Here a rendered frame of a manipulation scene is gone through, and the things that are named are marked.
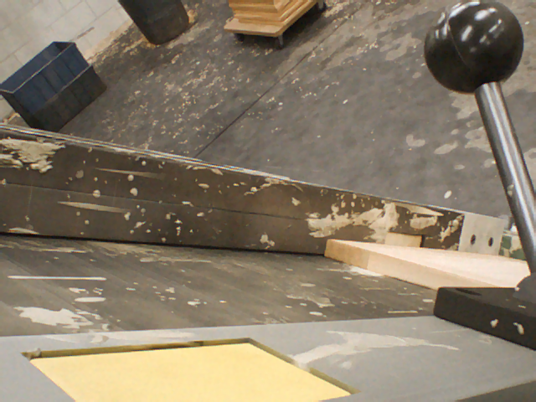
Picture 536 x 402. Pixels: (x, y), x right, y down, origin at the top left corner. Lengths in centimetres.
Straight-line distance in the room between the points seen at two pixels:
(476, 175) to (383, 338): 235
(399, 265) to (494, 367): 44
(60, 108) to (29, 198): 445
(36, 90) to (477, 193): 334
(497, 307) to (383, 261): 42
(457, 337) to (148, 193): 35
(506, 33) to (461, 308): 10
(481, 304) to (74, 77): 478
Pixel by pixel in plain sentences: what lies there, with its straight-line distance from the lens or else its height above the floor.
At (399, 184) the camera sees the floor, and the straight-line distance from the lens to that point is 259.
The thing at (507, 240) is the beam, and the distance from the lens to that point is 100.
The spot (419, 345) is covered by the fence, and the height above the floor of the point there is 151.
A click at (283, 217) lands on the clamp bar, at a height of 127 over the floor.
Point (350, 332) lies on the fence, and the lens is 16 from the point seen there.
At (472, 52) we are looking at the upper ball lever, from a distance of 25.
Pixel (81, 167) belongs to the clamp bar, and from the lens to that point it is 47.
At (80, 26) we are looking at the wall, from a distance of 603.
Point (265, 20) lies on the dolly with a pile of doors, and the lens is 413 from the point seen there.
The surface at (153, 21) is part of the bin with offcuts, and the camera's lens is 512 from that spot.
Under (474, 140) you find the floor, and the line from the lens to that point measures 267.
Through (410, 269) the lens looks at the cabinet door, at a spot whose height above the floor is 121.
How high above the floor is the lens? 164
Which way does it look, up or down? 35 degrees down
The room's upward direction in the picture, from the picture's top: 32 degrees counter-clockwise
